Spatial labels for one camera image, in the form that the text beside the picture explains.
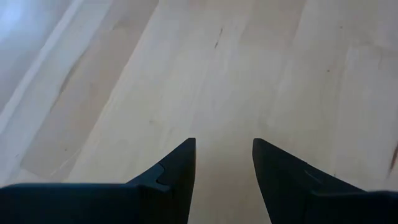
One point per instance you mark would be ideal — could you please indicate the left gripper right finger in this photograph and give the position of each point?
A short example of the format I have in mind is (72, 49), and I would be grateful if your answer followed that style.
(280, 186)

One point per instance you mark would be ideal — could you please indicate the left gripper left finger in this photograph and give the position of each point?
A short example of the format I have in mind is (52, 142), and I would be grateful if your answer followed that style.
(174, 186)

